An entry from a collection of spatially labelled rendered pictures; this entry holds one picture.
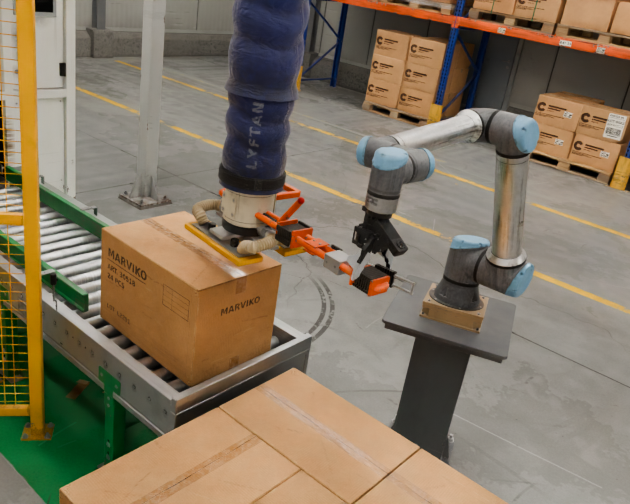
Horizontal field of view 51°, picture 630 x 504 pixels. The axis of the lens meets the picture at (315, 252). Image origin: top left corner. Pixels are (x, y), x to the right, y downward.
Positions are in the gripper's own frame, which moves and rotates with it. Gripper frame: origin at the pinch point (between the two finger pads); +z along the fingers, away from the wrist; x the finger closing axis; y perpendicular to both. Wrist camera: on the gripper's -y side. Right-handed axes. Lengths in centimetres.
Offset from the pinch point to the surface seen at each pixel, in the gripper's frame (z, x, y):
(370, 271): -2.4, 1.7, -0.3
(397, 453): 66, -20, -10
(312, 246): -1.3, 4.6, 21.6
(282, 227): -2.6, 6.2, 34.7
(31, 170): 2, 53, 118
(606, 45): -38, -678, 279
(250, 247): 6.2, 12.5, 41.6
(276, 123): -32, 2, 49
